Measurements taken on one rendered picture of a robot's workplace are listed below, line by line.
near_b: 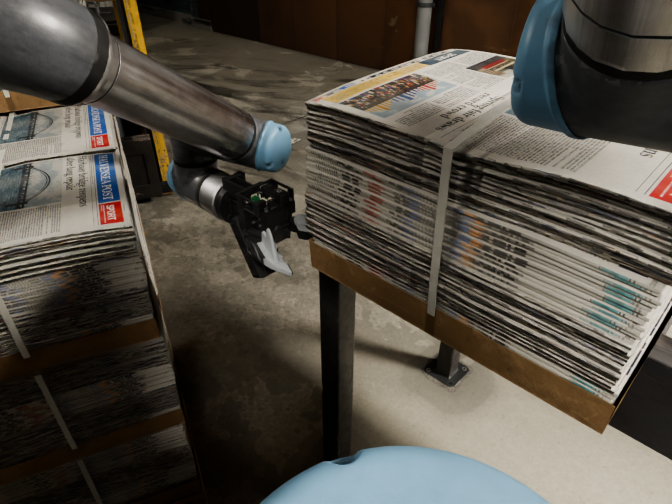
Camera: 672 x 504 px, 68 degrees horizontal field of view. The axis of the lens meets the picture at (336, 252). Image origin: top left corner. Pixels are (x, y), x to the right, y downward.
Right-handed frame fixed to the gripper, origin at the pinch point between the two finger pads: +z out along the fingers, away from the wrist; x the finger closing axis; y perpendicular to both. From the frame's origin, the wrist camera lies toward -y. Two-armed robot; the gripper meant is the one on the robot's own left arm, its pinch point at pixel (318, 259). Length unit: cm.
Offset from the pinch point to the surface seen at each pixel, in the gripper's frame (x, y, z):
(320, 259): -4.9, 5.1, 5.5
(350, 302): 11.5, -17.4, -3.6
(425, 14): 309, -23, -194
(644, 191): -3.9, 25.8, 36.9
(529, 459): 49, -77, 27
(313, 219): -5.1, 10.8, 4.6
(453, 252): -4.9, 14.8, 23.7
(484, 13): 323, -19, -153
